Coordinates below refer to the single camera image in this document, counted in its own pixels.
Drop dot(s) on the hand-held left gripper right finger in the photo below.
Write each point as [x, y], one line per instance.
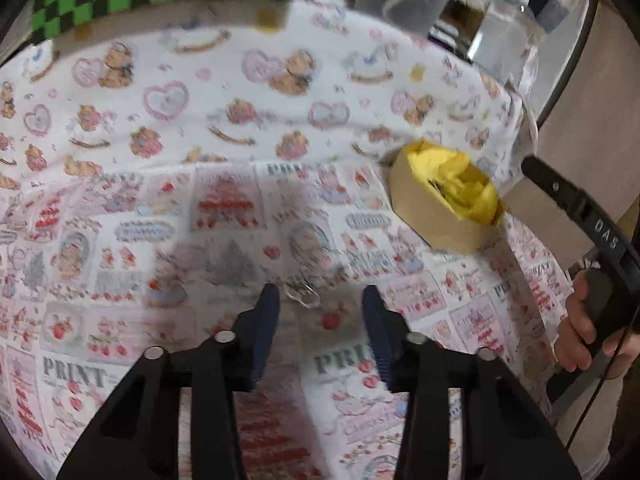
[376, 332]

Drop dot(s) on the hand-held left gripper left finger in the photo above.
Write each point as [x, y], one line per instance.
[264, 330]

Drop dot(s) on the clear jewelry piece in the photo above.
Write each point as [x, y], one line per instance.
[302, 296]

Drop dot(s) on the octagonal cardboard box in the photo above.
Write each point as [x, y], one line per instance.
[435, 220]

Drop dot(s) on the dark jewelry piece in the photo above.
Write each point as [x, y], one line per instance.
[440, 190]

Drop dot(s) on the person's right hand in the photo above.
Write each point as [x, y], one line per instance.
[575, 335]

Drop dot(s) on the yellow tissue paper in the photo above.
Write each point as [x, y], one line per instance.
[470, 185]

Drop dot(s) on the pink patchwork printed cloth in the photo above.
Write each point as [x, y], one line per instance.
[150, 240]

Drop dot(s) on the clear spray bottle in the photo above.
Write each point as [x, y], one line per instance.
[505, 35]

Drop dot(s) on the bear printed cloth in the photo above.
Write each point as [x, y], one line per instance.
[225, 85]

